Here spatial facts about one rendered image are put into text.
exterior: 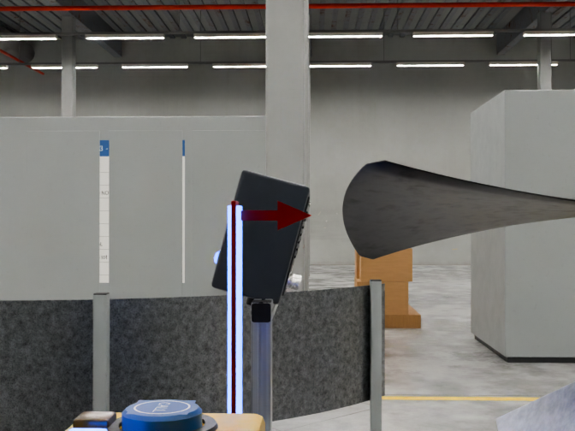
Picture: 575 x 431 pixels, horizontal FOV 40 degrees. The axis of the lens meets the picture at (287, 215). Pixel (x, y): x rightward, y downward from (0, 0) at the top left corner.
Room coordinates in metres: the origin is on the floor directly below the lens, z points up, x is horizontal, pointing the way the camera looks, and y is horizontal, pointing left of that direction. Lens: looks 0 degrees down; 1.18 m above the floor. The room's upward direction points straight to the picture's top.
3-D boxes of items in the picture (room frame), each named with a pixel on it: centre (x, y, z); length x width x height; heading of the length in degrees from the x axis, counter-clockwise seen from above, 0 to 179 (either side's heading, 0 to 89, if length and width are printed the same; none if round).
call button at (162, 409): (0.40, 0.06, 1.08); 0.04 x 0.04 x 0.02
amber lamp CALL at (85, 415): (0.40, 0.10, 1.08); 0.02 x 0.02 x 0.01; 88
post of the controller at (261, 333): (1.18, 0.04, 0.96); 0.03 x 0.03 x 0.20; 88
